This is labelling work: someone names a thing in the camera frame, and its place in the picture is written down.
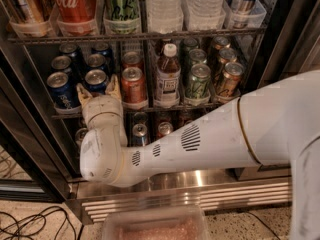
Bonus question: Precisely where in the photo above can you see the gold can middle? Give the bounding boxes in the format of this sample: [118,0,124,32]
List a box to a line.
[214,47,237,77]

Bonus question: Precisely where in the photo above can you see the green lacroix can middle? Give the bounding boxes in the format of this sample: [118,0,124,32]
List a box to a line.
[187,48,207,71]

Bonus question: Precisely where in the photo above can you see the clear water bottle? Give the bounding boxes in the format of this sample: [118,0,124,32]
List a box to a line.
[146,0,183,34]
[183,0,226,31]

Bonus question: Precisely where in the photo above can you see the red can bottom shelf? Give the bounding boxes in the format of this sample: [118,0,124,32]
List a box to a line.
[157,122,174,139]

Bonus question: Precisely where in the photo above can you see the steel fridge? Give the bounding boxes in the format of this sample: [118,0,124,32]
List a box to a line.
[0,0,320,226]

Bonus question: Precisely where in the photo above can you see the blue pepsi can back left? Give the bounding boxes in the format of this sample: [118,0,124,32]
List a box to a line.
[59,43,86,74]

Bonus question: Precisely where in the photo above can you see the clear plastic bin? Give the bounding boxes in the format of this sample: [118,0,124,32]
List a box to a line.
[102,205,210,240]

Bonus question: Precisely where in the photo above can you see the green lacroix can front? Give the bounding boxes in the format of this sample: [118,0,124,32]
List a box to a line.
[185,64,211,106]

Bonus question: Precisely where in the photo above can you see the clear water bottle right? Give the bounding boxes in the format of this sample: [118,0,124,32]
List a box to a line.
[183,0,226,31]

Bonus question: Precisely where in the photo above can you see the gold can front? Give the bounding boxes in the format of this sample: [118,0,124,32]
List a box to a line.
[215,62,244,102]

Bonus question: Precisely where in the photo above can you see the green lacroix can back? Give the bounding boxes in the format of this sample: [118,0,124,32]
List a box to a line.
[179,37,199,64]

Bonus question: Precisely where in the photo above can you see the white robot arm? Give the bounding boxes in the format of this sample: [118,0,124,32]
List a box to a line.
[80,70,320,240]

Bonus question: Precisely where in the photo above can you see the gold can back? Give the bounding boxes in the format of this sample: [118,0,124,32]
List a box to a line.
[208,36,230,59]

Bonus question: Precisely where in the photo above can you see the blue pepsi can front left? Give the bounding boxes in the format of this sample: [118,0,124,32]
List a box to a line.
[46,72,80,110]

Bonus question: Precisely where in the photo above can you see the orange soda can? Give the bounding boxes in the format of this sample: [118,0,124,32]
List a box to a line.
[122,51,144,70]
[121,67,147,110]

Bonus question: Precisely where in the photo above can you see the black floor cable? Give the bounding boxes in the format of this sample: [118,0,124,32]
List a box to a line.
[0,205,84,240]

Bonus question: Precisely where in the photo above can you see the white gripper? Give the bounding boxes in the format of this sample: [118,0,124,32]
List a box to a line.
[76,74,123,125]

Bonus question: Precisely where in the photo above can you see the green lacroix can top shelf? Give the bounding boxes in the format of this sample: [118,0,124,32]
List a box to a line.
[105,0,140,34]

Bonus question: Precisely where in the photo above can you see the orange soda can front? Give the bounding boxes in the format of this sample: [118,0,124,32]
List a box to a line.
[121,67,147,110]

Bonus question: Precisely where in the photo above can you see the red coca cola can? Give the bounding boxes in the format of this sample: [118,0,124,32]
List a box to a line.
[55,0,97,36]

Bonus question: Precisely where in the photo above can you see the clear water bottle left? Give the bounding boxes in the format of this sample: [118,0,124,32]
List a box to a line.
[146,0,183,34]

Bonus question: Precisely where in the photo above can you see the orange soda can back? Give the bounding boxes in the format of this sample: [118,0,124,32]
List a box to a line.
[122,51,144,70]

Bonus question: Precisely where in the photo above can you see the blue pepsi can middle left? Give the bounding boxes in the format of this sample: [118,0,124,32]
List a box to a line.
[51,55,82,86]

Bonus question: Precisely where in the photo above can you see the blue pepsi can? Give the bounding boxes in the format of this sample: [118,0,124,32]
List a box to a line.
[46,72,80,110]
[59,43,86,74]
[85,69,108,95]
[91,42,115,74]
[87,54,109,75]
[51,55,82,86]

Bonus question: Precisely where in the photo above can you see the brown tea bottle white cap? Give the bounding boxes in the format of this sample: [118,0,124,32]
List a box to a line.
[155,43,181,107]

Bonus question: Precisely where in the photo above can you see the blue silver can bottom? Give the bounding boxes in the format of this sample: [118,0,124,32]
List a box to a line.
[132,123,149,146]

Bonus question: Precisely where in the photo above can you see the gold can top shelf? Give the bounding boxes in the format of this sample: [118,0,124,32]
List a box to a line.
[3,0,53,38]

